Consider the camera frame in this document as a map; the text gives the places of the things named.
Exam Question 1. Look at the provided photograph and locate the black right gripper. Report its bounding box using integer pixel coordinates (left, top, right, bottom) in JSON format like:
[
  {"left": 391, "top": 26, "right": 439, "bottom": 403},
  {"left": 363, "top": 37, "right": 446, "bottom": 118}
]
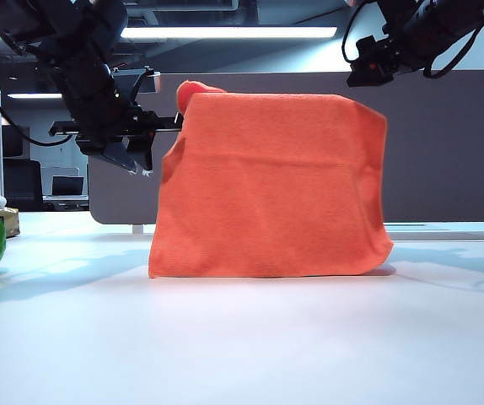
[{"left": 346, "top": 35, "right": 414, "bottom": 89}]

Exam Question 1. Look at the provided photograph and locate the short ceiling light strip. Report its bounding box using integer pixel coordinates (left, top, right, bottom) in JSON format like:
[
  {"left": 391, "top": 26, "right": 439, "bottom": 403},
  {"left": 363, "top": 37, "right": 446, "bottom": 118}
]
[{"left": 7, "top": 93, "right": 64, "bottom": 100}]

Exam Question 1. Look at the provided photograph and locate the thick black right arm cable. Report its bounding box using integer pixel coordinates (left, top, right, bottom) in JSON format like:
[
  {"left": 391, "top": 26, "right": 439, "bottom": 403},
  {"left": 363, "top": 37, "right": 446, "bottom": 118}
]
[{"left": 422, "top": 23, "right": 484, "bottom": 80}]

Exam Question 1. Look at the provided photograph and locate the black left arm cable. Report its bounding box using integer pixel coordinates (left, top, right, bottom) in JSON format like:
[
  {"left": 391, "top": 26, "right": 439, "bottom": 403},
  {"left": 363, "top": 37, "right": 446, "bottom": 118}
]
[{"left": 0, "top": 41, "right": 78, "bottom": 147}]

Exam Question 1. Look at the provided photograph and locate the orange microfiber cloth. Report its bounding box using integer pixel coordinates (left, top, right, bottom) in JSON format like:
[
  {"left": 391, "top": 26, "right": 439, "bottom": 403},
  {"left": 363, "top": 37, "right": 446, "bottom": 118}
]
[{"left": 147, "top": 79, "right": 395, "bottom": 280}]

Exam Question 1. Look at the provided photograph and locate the black office chair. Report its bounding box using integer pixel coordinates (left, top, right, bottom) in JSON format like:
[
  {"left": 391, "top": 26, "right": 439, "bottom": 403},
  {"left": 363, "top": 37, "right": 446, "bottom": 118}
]
[{"left": 2, "top": 125, "right": 44, "bottom": 212}]

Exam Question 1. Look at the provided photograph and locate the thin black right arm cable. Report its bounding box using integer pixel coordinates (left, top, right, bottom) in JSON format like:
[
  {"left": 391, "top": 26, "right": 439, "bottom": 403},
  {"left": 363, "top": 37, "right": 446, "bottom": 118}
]
[{"left": 341, "top": 0, "right": 380, "bottom": 65}]

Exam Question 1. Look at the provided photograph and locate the white desk cable lid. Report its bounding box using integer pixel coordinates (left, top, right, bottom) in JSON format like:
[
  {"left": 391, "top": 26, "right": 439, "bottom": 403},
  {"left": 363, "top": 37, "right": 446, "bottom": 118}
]
[{"left": 387, "top": 229, "right": 484, "bottom": 242}]

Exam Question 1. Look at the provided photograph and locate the white background desk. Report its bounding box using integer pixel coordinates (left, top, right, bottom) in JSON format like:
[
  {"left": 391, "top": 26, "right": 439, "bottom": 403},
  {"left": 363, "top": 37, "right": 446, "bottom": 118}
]
[{"left": 41, "top": 193, "right": 90, "bottom": 211}]

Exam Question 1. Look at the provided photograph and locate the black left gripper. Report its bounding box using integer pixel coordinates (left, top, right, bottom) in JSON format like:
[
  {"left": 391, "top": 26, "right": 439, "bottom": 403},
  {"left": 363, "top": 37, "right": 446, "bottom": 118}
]
[{"left": 50, "top": 90, "right": 184, "bottom": 176}]

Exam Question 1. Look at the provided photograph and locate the open background laptop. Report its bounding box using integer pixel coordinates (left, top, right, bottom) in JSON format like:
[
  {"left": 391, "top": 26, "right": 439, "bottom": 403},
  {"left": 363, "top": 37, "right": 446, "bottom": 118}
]
[{"left": 51, "top": 175, "right": 86, "bottom": 197}]

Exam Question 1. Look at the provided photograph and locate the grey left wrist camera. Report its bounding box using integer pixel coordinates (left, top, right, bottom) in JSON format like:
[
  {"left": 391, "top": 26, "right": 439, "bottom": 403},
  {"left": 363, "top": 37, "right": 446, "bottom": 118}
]
[{"left": 110, "top": 66, "right": 162, "bottom": 96}]

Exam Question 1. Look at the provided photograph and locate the brown cardboard box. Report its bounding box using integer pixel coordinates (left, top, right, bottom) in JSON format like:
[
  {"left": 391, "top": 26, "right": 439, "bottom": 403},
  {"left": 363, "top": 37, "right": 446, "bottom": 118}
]
[{"left": 0, "top": 207, "right": 22, "bottom": 240}]

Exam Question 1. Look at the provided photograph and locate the grey desk partition panel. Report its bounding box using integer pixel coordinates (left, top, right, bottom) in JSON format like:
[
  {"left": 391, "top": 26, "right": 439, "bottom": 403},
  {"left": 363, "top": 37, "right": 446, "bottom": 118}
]
[{"left": 86, "top": 70, "right": 484, "bottom": 224}]

